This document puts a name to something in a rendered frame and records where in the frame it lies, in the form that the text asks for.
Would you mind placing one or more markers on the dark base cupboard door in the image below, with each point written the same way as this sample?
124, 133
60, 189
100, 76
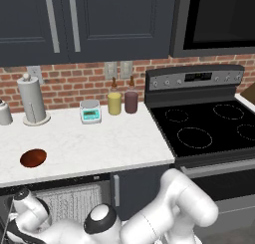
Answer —
142, 191

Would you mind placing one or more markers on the black microwave oven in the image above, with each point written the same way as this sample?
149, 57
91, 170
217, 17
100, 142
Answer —
215, 22

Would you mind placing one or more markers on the dark wall cupboard door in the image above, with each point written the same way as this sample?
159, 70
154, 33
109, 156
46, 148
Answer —
126, 19
20, 22

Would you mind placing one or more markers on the teal kitchen scale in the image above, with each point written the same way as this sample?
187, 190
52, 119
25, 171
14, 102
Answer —
90, 113

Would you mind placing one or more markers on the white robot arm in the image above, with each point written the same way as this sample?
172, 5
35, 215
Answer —
186, 201

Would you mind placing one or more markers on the dishwasher with grey rack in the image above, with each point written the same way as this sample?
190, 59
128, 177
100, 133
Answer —
69, 201

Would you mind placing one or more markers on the black electric stove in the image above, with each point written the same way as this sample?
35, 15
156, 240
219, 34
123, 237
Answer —
199, 128

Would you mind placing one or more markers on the white paper towel roll holder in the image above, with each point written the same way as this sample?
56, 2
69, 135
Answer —
32, 100

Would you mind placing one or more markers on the yellow oil bottle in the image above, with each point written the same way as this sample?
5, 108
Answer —
114, 103

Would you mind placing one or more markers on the dark red sauce bottle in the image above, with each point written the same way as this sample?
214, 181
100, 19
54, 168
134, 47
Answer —
131, 102

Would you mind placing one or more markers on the white lidded canister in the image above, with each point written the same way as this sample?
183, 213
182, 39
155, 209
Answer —
4, 114

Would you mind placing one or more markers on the brown bowl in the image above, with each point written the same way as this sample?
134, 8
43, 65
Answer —
33, 158

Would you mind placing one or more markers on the grey wall socket plate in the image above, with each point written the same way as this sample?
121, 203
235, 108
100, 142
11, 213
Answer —
126, 69
35, 74
110, 70

